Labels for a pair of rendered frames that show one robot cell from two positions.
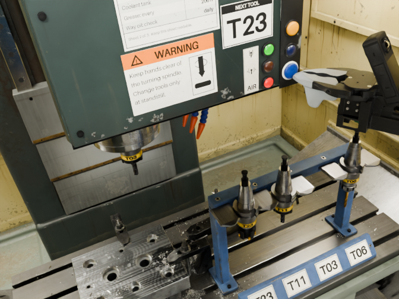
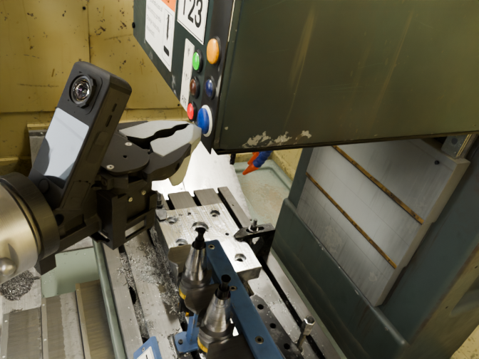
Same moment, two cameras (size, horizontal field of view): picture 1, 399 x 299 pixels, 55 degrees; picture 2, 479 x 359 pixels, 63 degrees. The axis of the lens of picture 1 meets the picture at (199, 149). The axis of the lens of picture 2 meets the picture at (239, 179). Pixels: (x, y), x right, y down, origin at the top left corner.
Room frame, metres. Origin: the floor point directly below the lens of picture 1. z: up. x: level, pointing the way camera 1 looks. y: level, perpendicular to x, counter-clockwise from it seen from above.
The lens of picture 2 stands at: (0.65, -0.59, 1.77)
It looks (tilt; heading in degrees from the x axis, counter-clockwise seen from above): 33 degrees down; 80
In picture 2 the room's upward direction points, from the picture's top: 12 degrees clockwise
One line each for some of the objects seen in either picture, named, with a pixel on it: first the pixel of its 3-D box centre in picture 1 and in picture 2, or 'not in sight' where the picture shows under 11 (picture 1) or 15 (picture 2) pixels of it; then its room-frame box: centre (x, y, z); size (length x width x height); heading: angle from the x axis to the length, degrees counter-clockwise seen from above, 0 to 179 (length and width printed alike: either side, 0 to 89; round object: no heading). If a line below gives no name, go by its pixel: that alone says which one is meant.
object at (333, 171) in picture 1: (335, 171); not in sight; (0.79, -0.35, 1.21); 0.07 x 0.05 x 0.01; 21
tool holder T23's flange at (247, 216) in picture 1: (246, 207); (194, 276); (0.69, -0.10, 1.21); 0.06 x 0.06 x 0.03
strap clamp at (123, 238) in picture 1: (122, 234); (253, 237); (0.89, 0.28, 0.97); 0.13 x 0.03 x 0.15; 21
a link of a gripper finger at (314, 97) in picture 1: (313, 92); (158, 149); (0.62, -0.22, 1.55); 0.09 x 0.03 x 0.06; 51
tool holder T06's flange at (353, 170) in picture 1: (351, 165); not in sight; (0.81, -0.41, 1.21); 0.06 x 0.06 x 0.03
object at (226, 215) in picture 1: (225, 216); (184, 255); (0.67, -0.05, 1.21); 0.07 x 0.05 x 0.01; 21
